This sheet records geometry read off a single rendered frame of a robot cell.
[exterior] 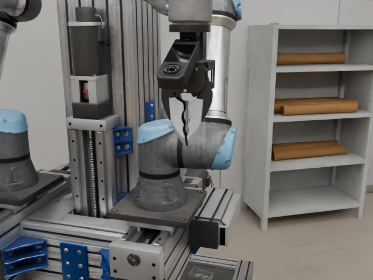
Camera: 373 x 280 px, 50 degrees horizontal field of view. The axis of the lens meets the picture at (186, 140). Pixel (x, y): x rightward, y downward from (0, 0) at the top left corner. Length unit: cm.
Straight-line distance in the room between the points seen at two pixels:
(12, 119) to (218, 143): 62
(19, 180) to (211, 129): 62
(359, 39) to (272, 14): 73
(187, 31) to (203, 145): 42
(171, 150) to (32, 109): 218
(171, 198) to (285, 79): 249
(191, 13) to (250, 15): 265
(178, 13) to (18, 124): 75
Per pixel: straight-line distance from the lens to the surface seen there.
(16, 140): 130
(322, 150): 343
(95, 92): 120
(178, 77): 61
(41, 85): 310
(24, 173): 133
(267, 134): 299
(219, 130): 104
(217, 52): 110
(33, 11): 139
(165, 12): 114
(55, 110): 312
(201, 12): 68
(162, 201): 108
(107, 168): 126
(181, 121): 71
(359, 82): 357
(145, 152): 106
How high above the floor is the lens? 151
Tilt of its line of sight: 15 degrees down
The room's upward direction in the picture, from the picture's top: straight up
